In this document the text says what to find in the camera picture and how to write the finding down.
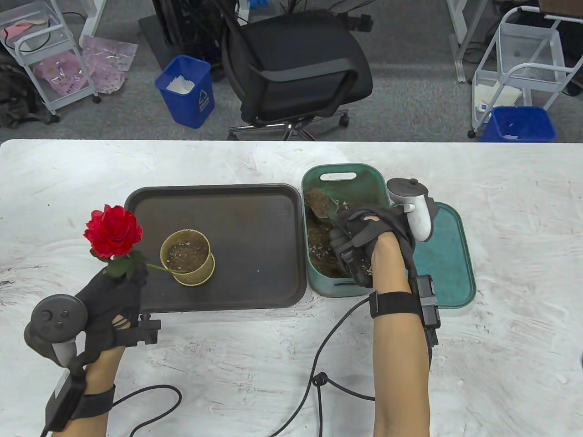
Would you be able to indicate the red artificial rose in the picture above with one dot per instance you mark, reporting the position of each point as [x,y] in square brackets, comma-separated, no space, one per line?
[114,230]

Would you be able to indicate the person's left forearm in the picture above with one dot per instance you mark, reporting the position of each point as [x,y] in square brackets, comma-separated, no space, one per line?
[104,366]

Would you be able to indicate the person's right hand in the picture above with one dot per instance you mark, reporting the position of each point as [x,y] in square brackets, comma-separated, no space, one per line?
[360,232]

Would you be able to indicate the dark fabric bag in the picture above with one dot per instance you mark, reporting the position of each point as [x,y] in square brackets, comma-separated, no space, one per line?
[18,95]

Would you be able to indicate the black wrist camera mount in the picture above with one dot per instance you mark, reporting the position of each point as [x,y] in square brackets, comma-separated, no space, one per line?
[428,300]

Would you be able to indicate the white box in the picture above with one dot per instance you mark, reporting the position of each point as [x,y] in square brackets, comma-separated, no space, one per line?
[498,98]

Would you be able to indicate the white desk leg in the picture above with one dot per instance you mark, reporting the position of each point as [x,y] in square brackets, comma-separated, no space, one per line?
[95,18]
[462,41]

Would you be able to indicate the brown cardboard box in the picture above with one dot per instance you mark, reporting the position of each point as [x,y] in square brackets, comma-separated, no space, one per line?
[560,7]

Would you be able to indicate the teal plastic storage box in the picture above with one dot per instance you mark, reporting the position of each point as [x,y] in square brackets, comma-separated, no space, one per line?
[360,186]

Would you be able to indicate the pink plastic bag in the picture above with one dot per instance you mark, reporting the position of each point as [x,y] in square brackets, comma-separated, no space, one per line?
[107,59]
[63,75]

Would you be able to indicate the brown plastic tray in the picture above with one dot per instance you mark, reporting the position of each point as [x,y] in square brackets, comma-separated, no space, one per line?
[255,227]

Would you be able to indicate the black computer tower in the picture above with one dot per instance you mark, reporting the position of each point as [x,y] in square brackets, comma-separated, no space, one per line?
[191,27]

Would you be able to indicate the black office chair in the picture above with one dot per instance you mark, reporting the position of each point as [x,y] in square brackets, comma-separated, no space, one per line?
[296,54]

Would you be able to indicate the person's right forearm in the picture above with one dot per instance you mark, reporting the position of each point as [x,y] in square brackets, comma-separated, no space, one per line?
[401,364]

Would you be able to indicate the crumpled white paper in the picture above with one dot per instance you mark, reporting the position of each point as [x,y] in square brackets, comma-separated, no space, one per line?
[180,85]

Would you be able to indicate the gold ribbed flower pot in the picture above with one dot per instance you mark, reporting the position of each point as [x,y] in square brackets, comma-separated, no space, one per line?
[191,278]

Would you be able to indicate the person's left hand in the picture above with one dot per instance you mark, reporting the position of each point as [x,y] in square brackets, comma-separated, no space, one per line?
[111,300]

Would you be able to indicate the plain blue bin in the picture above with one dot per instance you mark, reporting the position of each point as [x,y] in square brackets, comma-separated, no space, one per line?
[524,123]

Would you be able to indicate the green garden trowel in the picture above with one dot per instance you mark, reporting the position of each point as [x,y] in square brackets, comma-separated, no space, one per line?
[321,205]

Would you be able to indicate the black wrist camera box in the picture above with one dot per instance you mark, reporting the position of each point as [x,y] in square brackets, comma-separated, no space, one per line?
[63,403]

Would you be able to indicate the white mesh rolling cart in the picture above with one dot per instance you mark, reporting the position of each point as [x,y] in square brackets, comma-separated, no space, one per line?
[558,50]

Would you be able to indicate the blue bin with white symbol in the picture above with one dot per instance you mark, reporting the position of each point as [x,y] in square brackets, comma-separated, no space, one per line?
[186,109]

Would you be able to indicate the grey and white hand controller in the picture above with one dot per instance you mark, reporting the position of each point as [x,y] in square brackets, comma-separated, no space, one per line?
[419,214]

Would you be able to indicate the teal plastic lid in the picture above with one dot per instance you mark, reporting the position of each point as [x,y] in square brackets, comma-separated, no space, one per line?
[451,255]

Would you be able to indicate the brown potting mix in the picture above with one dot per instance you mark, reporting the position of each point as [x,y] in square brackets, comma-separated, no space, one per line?
[186,256]
[319,259]

